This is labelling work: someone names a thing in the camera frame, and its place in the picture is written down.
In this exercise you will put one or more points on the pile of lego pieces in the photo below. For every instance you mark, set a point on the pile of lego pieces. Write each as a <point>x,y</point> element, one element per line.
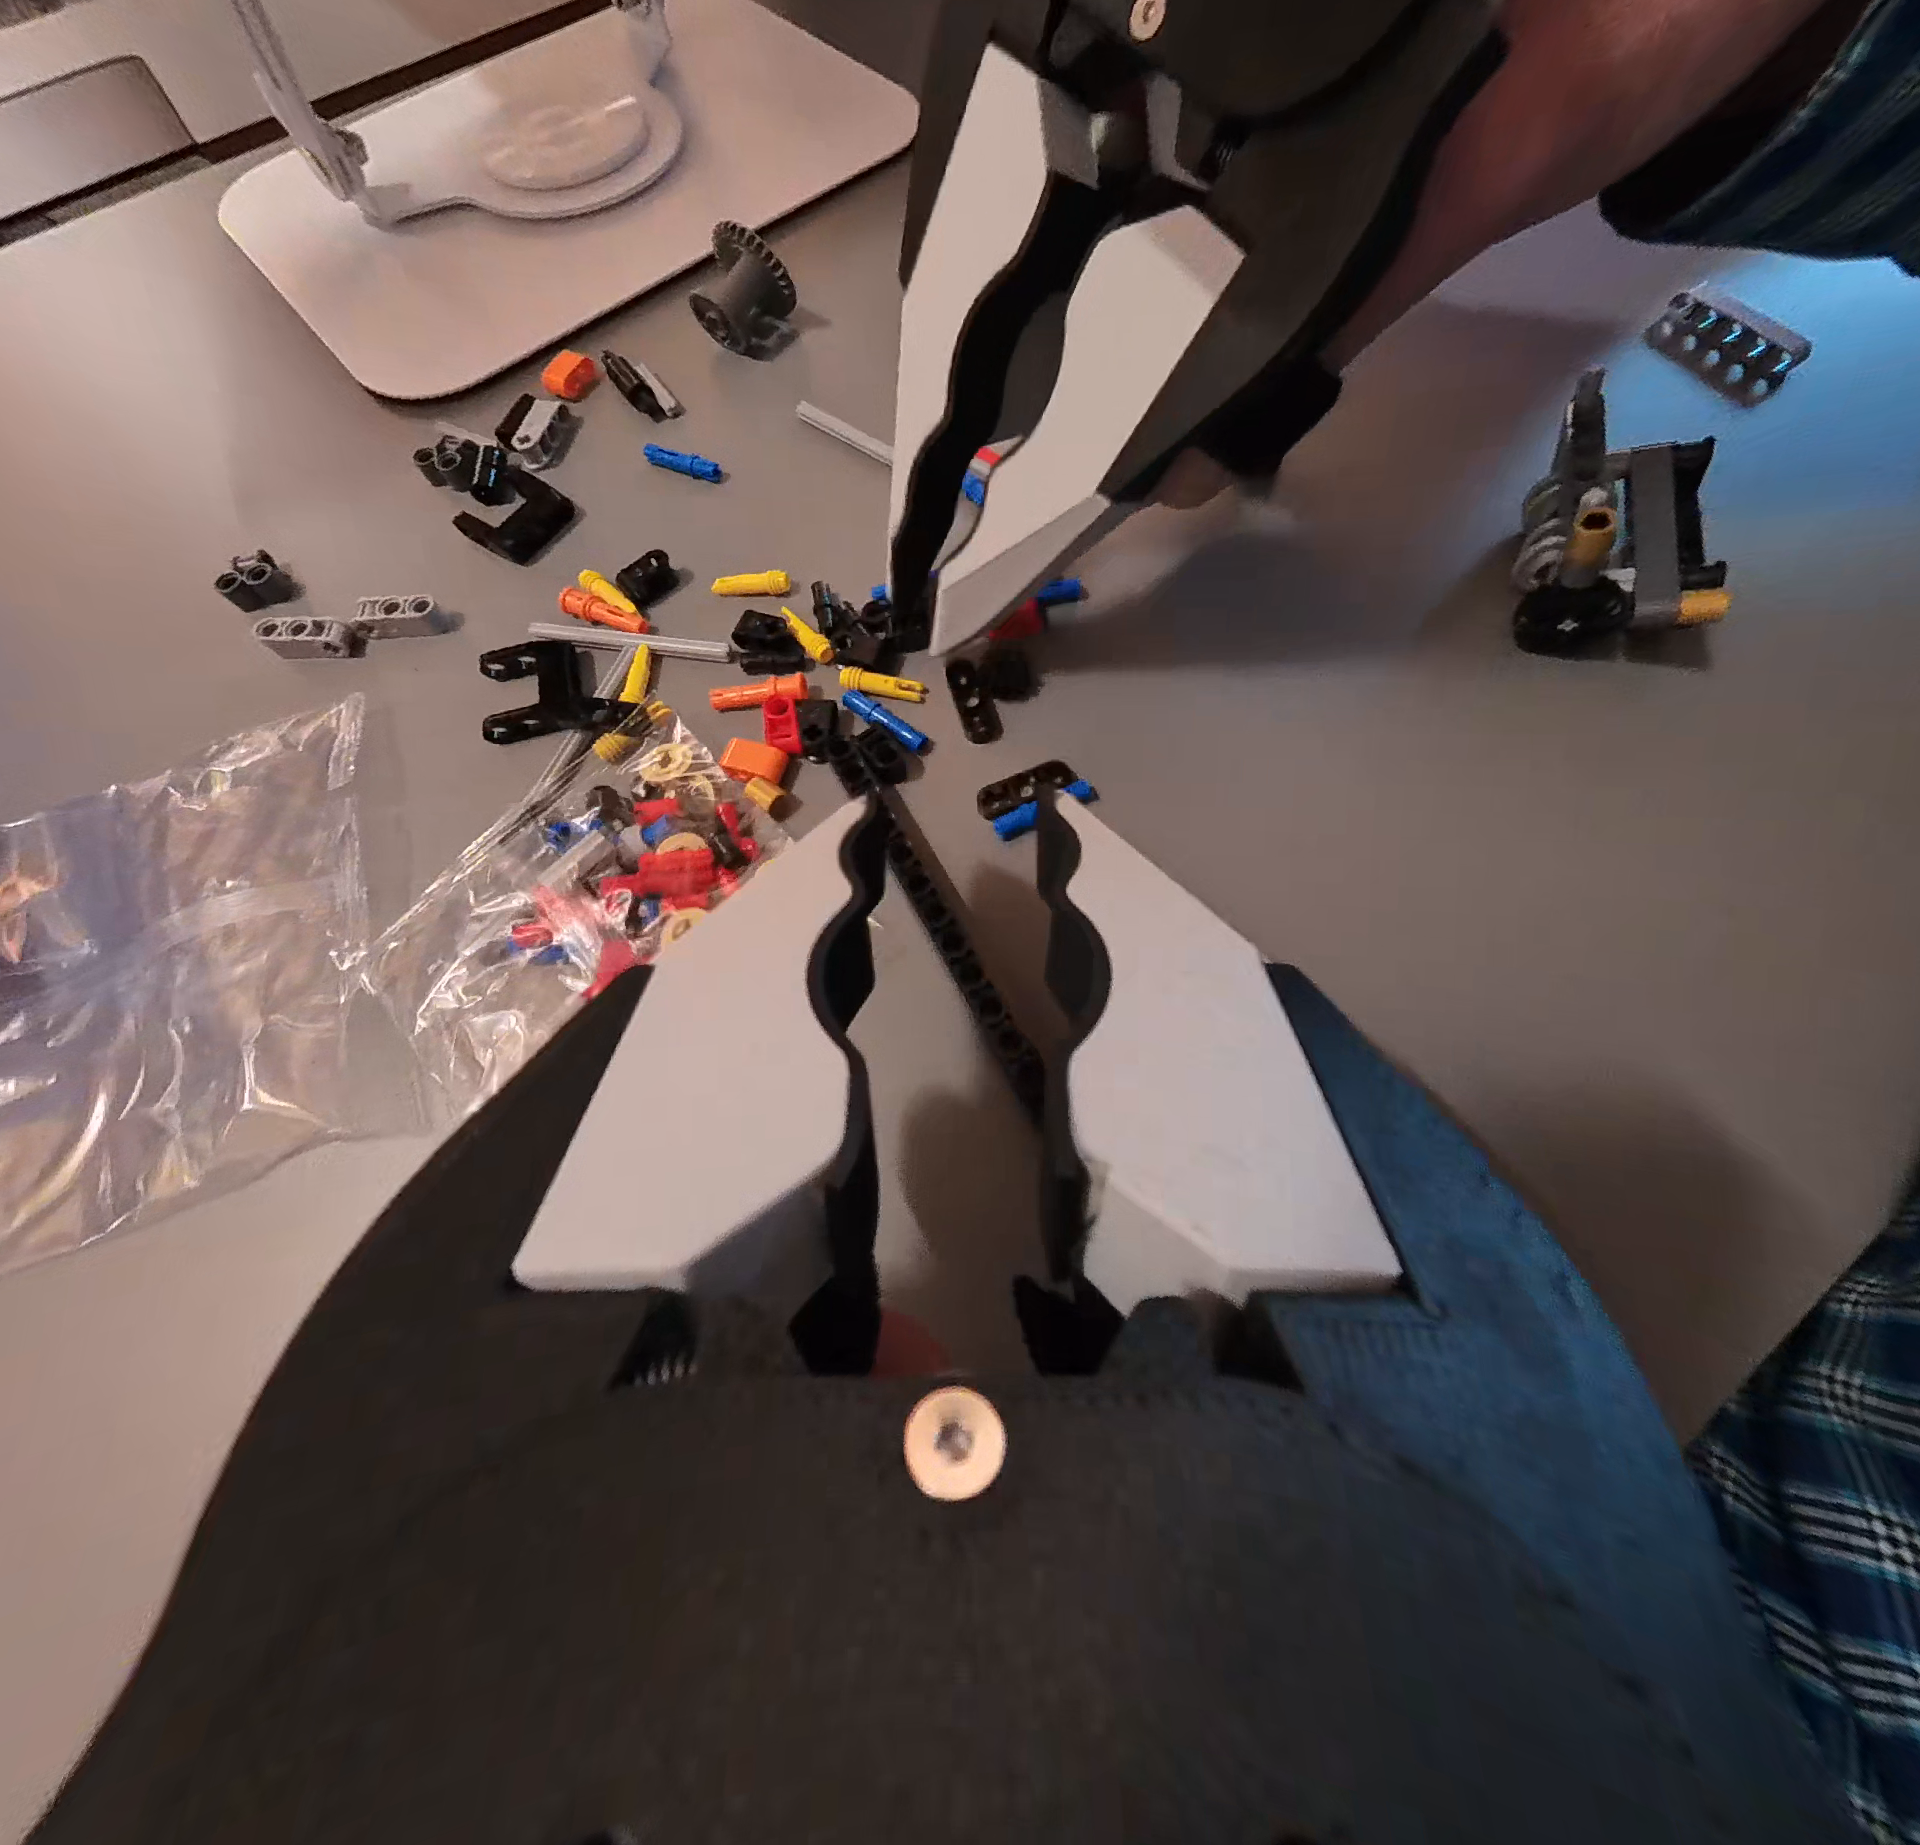
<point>758,757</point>

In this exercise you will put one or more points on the person's right forearm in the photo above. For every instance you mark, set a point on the person's right forearm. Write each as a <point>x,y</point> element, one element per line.
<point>1575,91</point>

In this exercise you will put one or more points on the grey lego differential gear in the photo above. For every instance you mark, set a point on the grey lego differential gear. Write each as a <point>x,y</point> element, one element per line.
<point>743,292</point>

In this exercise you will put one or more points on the white monitor stand base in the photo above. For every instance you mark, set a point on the white monitor stand base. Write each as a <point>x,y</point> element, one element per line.
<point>600,271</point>

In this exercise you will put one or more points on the blue lego pin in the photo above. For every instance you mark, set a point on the blue lego pin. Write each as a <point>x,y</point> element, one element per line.
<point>1035,818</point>
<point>683,462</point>

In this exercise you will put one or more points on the empty clear plastic bag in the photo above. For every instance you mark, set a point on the empty clear plastic bag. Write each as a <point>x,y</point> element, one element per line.
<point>166,976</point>

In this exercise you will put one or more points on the grey flat stand base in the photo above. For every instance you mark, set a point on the grey flat stand base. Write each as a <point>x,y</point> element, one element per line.
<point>75,135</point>

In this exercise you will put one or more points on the long black lego beam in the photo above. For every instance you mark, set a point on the long black lego beam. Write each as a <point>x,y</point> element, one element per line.
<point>960,931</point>

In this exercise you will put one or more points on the person's right hand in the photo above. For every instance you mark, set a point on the person's right hand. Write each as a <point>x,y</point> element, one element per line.
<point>1201,492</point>

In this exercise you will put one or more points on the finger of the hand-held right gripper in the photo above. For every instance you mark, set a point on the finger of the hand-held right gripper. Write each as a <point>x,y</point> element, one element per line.
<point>1140,346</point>
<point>960,225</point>

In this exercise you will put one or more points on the black lego bracket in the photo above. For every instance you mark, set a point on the black lego bracket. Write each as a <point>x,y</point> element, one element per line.
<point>548,517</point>

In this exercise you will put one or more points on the grey holed lego plate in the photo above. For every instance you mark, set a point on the grey holed lego plate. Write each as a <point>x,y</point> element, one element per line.
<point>1725,348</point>

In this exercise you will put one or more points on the plastic bag with lego pieces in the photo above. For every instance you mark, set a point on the plastic bag with lego pieces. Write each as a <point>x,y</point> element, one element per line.
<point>660,856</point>

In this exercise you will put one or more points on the black short lego beam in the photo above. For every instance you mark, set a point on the black short lego beam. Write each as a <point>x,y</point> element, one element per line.
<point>1028,788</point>

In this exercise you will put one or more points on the grey lego engine assembly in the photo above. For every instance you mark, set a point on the grey lego engine assembly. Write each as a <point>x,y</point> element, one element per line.
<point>1621,540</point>

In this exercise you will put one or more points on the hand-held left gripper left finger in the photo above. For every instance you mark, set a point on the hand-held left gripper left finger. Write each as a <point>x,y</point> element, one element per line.
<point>690,1126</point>

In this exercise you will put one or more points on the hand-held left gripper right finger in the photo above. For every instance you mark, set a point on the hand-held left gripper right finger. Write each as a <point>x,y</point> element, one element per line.
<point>1231,1126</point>

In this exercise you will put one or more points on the long grey lego axle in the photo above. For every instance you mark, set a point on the long grey lego axle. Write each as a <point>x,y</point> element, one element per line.
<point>848,432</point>

